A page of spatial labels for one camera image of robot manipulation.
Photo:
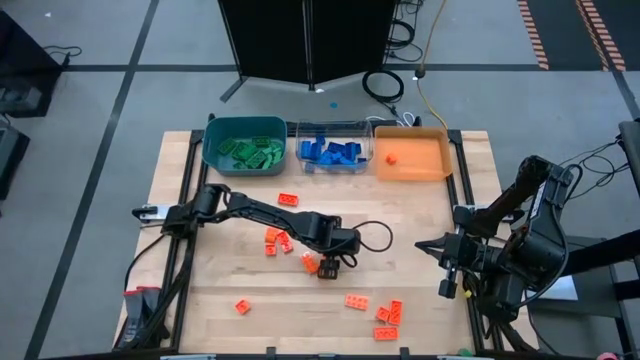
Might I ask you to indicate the pink object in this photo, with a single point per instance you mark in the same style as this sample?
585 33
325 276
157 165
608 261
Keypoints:
607 356

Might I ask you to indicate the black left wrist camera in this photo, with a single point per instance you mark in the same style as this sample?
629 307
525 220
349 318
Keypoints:
328 270

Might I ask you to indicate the small green object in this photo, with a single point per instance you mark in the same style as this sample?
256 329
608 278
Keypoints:
465 352

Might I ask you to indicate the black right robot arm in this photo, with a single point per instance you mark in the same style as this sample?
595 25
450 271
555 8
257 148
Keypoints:
540 235

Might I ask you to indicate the clear plastic bin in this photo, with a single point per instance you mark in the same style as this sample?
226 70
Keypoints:
335 127

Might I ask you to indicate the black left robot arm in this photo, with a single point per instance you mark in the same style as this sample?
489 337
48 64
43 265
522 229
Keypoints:
260 212

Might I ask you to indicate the teal plastic bin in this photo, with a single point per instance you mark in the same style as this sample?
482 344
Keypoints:
215 130

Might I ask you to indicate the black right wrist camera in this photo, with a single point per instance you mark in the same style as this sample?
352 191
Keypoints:
448 289

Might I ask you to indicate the blue 2x4 toy brick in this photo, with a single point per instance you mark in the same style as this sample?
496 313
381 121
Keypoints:
346 161
327 159
336 147
306 149
353 150

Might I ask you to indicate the black side stand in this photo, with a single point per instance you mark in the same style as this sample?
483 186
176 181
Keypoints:
605 252

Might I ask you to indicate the white paper sheet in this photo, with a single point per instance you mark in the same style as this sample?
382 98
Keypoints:
565 290

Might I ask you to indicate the grey holder with red top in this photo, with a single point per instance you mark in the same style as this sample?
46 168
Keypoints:
137 310

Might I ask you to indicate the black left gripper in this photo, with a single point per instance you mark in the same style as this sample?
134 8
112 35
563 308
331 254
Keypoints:
345 241

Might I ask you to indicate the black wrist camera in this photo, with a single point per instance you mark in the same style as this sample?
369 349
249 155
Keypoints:
328 270
448 289

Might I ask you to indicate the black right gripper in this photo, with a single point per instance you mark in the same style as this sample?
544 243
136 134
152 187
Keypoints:
470 252

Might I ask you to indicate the small yellow object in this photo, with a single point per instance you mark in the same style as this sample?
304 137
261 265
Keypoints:
468 293

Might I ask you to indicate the black cabinet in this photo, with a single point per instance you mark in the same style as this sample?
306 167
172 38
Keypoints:
25 70

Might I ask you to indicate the black folding partition screen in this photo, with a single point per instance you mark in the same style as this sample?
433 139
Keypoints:
270 40

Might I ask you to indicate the orange 2x2 toy brick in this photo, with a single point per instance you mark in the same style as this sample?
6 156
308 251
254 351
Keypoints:
271 250
271 235
382 314
391 159
243 307

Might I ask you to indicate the orange plastic tray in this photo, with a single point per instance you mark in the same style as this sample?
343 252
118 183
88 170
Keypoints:
425 160

